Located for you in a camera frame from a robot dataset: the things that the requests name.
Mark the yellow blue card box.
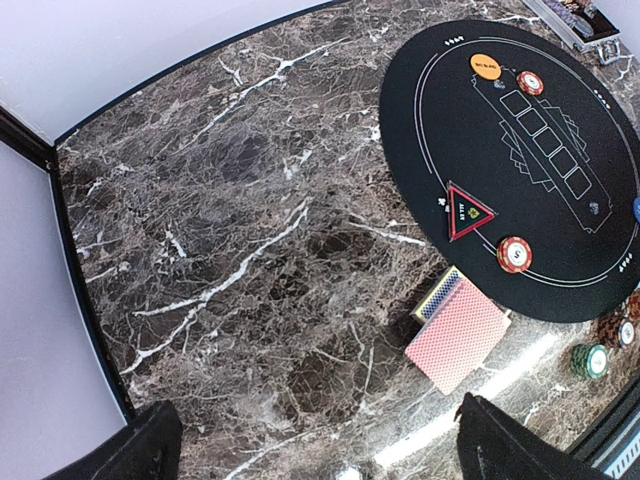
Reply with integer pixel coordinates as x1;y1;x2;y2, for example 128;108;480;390
411;266;462;324

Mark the red poker chip stack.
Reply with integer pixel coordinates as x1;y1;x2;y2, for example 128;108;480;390
627;290;640;322

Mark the red triangular all-in marker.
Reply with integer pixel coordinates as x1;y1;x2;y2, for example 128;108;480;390
447;180;497;242

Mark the blue round blind button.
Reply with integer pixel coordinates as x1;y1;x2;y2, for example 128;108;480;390
633;197;640;223

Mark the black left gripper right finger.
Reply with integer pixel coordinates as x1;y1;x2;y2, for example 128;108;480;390
455;392;607;479

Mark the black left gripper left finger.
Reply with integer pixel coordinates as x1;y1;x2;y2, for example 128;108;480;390
62;401;183;479

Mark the black front rail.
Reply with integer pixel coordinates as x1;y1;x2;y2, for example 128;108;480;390
567;383;639;468

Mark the aluminium poker chip case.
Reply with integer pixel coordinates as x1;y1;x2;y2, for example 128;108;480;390
523;0;622;65

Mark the red-backed playing card deck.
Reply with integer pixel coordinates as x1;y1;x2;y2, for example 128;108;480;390
405;279;511;395

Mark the orange round blind button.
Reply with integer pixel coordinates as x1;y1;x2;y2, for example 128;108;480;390
470;53;502;81

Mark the green poker chip stack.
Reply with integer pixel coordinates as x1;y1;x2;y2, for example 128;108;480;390
570;344;610;379

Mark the white slotted cable duct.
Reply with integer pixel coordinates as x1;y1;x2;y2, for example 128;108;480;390
592;432;639;479

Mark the round black poker mat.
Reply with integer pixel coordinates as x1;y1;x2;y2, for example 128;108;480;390
379;20;639;323

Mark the black poker chip stack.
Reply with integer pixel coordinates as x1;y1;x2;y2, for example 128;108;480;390
596;310;635;349

